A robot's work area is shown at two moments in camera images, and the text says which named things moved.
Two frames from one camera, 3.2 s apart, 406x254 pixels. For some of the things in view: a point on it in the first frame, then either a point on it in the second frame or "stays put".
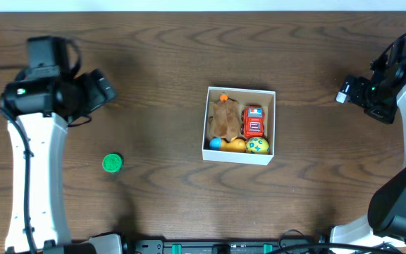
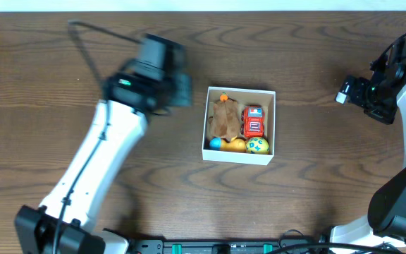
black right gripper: (387, 115) stays put
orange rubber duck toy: (235, 145) stays put
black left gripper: (95, 90) to (180, 92)
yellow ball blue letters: (257, 145) stays put
